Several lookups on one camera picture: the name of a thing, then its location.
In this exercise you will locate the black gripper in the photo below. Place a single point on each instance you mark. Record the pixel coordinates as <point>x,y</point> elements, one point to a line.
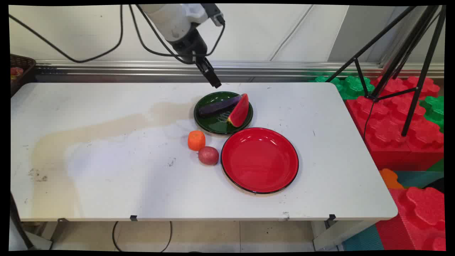
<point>188,46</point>

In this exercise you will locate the purple toy eggplant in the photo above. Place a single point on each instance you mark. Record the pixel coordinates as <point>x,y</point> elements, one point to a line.
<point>218,106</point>

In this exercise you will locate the dark green plate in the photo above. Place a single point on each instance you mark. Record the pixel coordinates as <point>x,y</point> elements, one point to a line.
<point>213,122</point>

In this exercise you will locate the red toy watermelon slice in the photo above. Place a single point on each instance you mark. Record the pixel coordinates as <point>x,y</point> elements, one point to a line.
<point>240,113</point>

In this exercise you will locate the orange toy carrot piece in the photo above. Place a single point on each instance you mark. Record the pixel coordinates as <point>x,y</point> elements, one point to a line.
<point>196,140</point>

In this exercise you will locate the red toy potato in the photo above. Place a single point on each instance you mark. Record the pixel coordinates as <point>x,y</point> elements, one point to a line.
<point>208,155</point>

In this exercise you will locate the red plate with black rim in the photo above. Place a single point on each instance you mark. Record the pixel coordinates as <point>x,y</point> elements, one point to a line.
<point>259,160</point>

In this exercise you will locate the green foam block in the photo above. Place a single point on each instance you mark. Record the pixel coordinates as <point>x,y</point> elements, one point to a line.
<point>434,110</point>
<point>346,85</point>

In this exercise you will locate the black table edge clip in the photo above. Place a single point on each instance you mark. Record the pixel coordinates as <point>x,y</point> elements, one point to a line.
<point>62,220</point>
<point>332,217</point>
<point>133,217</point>

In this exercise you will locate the dark woven basket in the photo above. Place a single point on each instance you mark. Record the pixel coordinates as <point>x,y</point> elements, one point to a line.
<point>22,71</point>

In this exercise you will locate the large red foam block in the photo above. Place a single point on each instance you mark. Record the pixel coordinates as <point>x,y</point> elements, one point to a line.
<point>391,121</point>

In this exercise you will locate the red toy in basket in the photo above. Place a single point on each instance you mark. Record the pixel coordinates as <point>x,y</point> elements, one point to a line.
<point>16,72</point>

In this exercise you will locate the white table leg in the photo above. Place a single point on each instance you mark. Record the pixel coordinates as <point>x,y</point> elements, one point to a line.
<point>337,236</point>

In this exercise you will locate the orange foam piece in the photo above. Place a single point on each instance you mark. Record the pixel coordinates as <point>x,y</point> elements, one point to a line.
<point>390,178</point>

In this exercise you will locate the teal foam mat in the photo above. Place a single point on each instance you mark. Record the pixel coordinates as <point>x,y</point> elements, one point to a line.
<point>419,177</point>

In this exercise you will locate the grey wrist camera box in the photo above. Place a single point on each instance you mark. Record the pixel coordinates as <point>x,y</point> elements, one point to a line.
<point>209,12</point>

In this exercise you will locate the aluminium wall rail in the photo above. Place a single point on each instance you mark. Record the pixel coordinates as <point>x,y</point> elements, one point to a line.
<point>284,68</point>

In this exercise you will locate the black camera tripod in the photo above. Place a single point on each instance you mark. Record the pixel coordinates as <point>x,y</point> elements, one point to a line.
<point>401,64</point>

